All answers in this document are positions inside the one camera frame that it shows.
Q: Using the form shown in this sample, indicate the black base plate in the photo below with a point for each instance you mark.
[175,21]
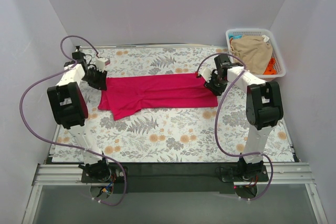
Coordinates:
[187,177]

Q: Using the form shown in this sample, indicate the aluminium frame rail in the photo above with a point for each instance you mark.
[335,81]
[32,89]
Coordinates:
[70,174]

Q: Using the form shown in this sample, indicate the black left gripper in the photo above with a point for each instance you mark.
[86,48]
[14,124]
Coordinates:
[98,80]

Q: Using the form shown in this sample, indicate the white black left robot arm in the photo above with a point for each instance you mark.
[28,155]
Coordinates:
[70,110]

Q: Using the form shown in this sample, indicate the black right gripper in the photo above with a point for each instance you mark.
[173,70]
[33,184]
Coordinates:
[213,86]

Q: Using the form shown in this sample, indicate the orange t shirt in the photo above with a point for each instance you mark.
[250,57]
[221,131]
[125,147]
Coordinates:
[270,70]

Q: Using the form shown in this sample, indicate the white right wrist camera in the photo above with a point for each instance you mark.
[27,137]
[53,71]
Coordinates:
[206,74]

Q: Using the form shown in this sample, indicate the floral table mat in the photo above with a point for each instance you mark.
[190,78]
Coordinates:
[167,135]

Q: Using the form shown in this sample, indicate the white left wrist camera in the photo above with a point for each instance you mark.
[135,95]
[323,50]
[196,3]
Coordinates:
[101,63]

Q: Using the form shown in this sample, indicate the blue t shirt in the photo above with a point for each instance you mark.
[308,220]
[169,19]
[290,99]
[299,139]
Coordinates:
[234,36]

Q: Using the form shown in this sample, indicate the beige t shirt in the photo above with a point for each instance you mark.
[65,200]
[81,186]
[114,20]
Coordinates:
[253,51]

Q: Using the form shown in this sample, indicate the white plastic basket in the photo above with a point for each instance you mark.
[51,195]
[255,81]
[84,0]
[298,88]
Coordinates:
[268,37]

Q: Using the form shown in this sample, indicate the pink t shirt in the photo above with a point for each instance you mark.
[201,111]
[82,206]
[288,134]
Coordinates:
[128,95]

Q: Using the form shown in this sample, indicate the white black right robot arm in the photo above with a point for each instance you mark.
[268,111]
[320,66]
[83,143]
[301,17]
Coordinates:
[263,111]

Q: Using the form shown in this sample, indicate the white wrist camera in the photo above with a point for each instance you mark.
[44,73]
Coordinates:
[206,74]
[101,63]

